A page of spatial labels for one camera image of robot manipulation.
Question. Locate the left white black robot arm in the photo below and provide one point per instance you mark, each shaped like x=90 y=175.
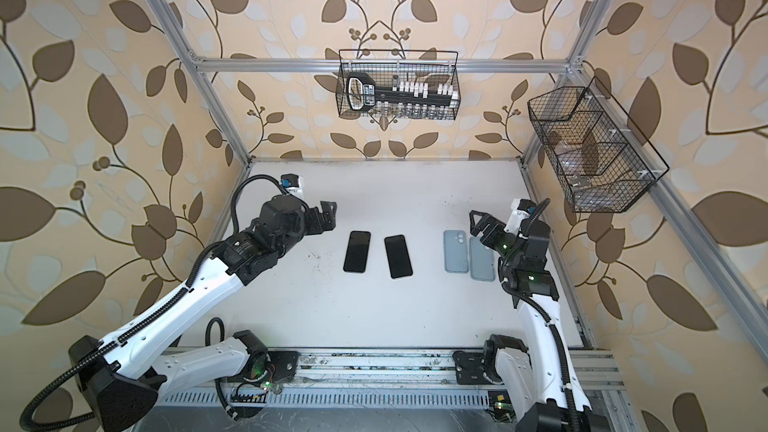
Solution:
x=126 y=373

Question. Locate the black smartphone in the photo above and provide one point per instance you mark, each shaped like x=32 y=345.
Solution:
x=357 y=252
x=398 y=257

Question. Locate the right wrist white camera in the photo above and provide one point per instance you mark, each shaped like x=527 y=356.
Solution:
x=521 y=210

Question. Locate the aluminium front rail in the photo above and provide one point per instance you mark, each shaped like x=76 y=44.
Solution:
x=369 y=378

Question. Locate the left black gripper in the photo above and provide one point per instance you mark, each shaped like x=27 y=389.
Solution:
x=328 y=218

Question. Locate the aluminium frame bars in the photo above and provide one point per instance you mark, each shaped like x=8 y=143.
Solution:
x=748 y=311

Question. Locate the wall wire basket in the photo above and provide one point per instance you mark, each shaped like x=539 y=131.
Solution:
x=602 y=159
x=432 y=65

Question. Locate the light blue phone case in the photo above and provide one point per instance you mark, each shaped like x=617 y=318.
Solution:
x=481 y=261
x=455 y=247

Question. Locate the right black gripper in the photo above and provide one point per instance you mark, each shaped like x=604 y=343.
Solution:
x=490 y=220

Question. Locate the right wall wire basket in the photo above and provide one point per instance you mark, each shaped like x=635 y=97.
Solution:
x=602 y=159

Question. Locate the black tool with white bits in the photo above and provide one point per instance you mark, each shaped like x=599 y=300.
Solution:
x=362 y=93

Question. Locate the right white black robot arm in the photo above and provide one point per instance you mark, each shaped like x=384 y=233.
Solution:
x=543 y=392

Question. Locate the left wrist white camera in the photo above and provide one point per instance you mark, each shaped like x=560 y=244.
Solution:
x=292 y=183

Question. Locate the wrist white camera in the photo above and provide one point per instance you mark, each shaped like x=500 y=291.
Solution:
x=521 y=210
x=292 y=183

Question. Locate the back wall wire basket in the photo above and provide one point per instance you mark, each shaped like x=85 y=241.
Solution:
x=432 y=65

